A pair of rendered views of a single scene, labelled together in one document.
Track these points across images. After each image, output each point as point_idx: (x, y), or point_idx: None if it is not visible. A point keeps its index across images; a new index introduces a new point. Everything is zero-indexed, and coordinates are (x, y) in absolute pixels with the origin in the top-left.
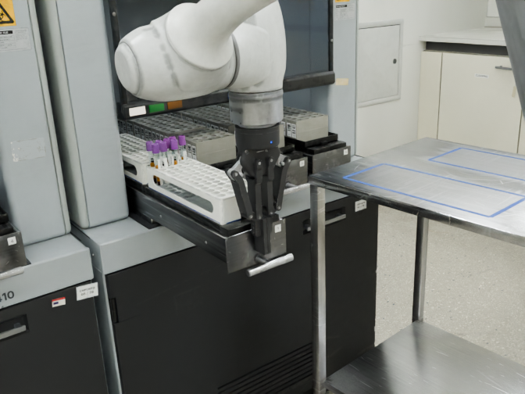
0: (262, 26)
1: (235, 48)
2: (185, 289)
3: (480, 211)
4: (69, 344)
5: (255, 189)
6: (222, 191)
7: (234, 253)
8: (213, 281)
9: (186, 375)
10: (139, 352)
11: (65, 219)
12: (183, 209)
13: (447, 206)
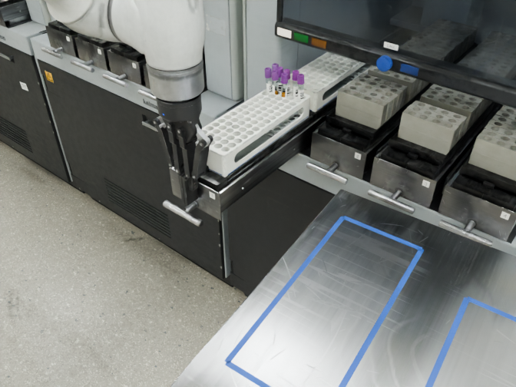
0: (133, 0)
1: (108, 11)
2: (276, 200)
3: (246, 353)
4: None
5: (172, 146)
6: (213, 135)
7: (176, 183)
8: (301, 213)
9: (269, 257)
10: (239, 211)
11: (233, 89)
12: None
13: (258, 317)
